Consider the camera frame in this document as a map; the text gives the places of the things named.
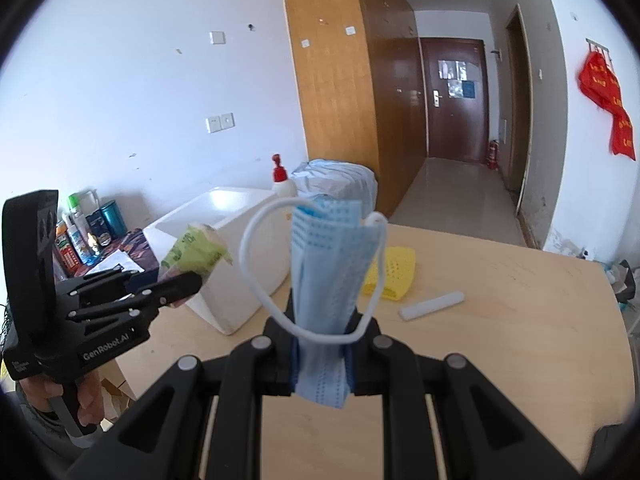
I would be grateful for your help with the person's left hand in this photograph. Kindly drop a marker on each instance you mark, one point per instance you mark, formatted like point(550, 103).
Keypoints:
point(70, 403)

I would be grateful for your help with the red fire extinguisher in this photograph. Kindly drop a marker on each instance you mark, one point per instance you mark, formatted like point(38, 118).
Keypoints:
point(492, 155)

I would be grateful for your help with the yellow foam fruit net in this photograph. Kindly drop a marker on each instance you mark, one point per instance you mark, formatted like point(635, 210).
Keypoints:
point(400, 267)

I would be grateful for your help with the bottles on side table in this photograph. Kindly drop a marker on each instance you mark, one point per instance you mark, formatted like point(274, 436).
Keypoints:
point(89, 234)

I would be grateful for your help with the white lotion pump bottle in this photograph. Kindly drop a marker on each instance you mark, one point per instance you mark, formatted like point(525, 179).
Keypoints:
point(282, 186)

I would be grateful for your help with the dark brown entrance door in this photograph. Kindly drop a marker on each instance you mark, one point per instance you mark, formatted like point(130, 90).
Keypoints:
point(456, 98)

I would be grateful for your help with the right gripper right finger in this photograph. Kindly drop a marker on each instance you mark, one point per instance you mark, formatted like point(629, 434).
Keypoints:
point(445, 419)

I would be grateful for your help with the green floral tissue pack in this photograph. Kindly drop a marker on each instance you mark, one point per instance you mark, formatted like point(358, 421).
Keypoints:
point(199, 249)

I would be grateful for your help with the white wall switch pair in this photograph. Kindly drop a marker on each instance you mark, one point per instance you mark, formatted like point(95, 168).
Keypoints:
point(218, 123)

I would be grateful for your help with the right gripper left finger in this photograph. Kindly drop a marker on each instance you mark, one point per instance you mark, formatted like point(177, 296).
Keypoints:
point(200, 419)

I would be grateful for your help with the light wood wardrobe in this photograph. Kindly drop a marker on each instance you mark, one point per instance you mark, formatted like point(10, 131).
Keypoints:
point(358, 69)

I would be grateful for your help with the red hanging cloth bags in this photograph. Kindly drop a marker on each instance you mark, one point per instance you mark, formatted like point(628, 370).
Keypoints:
point(598, 83)

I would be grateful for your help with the blue surgical face masks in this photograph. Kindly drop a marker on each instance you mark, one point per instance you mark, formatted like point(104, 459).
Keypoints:
point(337, 260)

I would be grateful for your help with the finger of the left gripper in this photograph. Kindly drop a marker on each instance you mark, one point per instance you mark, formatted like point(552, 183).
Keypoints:
point(104, 285)
point(145, 293)

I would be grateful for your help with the light blue fabric bundle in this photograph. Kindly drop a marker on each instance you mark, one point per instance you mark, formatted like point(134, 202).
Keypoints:
point(324, 178)

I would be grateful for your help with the white foam tube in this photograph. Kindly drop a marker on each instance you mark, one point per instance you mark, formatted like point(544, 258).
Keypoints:
point(431, 306)

